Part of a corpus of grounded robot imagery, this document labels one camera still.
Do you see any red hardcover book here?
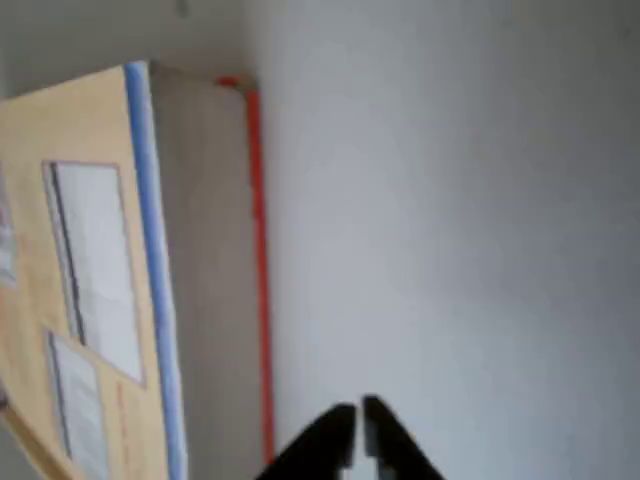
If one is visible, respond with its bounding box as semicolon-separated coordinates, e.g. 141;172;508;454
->
0;59;277;480

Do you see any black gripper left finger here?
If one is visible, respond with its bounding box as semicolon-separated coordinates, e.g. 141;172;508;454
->
253;403;358;480

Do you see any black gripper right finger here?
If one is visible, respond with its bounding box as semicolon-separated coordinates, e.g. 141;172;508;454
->
362;394;447;480

